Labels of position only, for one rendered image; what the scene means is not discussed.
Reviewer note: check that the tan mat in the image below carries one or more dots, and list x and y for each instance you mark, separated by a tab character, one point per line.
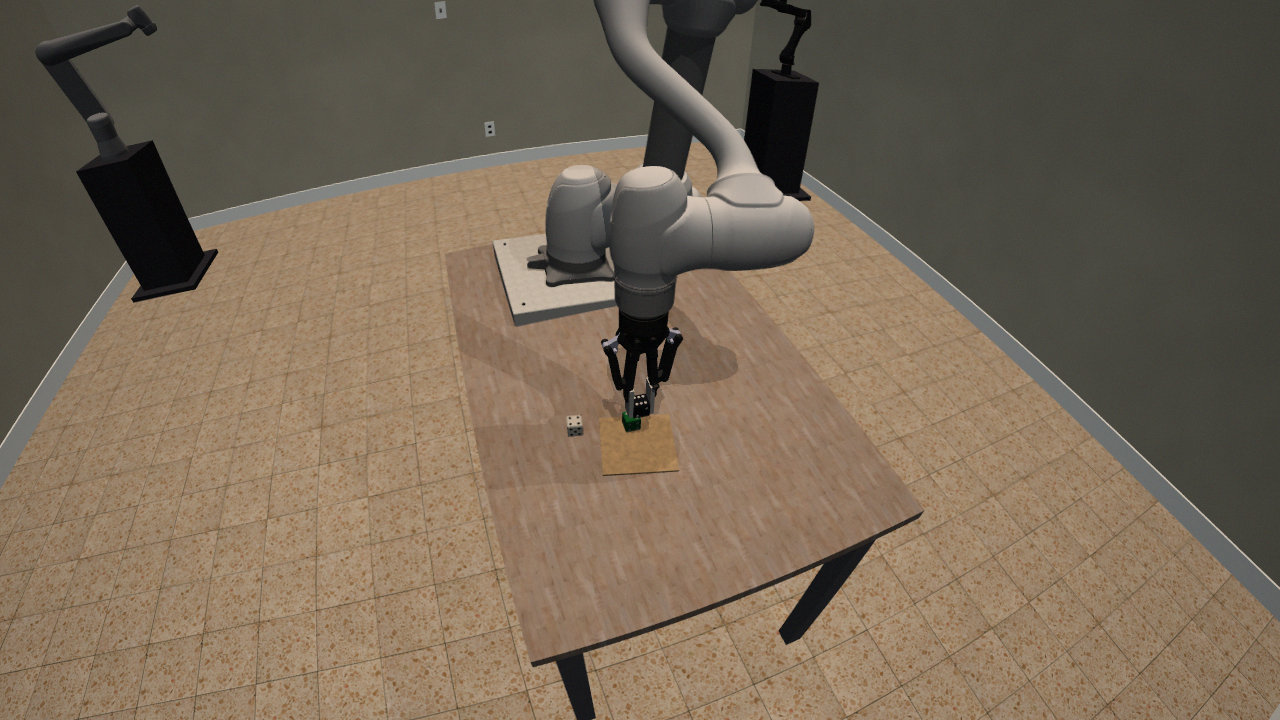
648	450

